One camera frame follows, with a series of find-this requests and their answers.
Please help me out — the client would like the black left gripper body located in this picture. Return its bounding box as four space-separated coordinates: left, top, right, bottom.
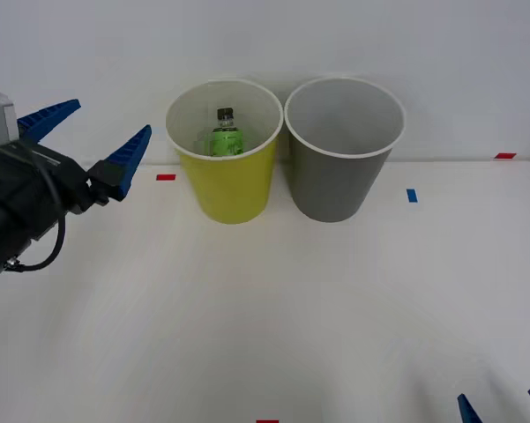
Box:
0 137 93 243

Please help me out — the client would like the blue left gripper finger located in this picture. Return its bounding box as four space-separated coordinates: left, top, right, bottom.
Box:
16 98 83 145
86 123 153 207

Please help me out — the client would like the green bottle with black cap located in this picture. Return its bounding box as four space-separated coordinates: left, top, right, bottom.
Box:
197 107 246 158

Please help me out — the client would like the yellow-green plastic waste bin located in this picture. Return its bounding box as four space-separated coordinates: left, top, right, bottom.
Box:
165 78 285 225

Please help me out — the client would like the grey plastic waste bin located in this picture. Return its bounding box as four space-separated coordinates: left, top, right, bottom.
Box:
283 76 407 224

